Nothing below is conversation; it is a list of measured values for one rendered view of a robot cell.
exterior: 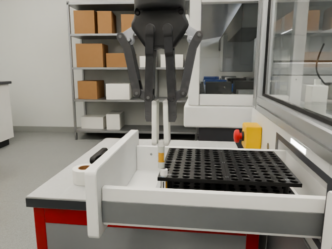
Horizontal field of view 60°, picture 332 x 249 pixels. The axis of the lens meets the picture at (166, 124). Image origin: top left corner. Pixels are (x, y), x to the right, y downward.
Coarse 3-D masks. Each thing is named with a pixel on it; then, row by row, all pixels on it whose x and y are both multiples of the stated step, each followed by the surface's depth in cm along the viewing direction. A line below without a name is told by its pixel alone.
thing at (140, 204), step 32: (288, 160) 61; (128, 192) 43; (160, 192) 43; (192, 192) 42; (224, 192) 42; (320, 192) 45; (128, 224) 44; (160, 224) 43; (192, 224) 43; (224, 224) 42; (256, 224) 41; (288, 224) 41; (320, 224) 40
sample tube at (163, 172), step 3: (162, 168) 47; (165, 168) 47; (162, 171) 46; (165, 171) 46; (162, 174) 46; (165, 174) 46; (162, 183) 47; (165, 183) 47; (162, 186) 47; (165, 186) 47
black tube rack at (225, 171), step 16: (176, 160) 55; (192, 160) 55; (208, 160) 55; (224, 160) 55; (240, 160) 55; (256, 160) 56; (272, 160) 55; (176, 176) 47; (192, 176) 46; (208, 176) 47; (224, 176) 46; (240, 176) 46; (256, 176) 47; (272, 176) 46; (288, 176) 46; (256, 192) 47; (272, 192) 47; (288, 192) 45
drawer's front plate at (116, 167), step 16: (128, 144) 60; (96, 160) 46; (112, 160) 49; (128, 160) 60; (96, 176) 41; (112, 176) 49; (128, 176) 60; (96, 192) 42; (96, 208) 42; (96, 224) 43
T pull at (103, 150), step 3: (99, 150) 57; (102, 150) 57; (105, 150) 58; (96, 153) 55; (99, 153) 55; (102, 153) 55; (93, 156) 53; (96, 156) 53; (99, 156) 55; (90, 159) 53; (93, 159) 53; (96, 159) 53; (90, 162) 53; (93, 162) 53
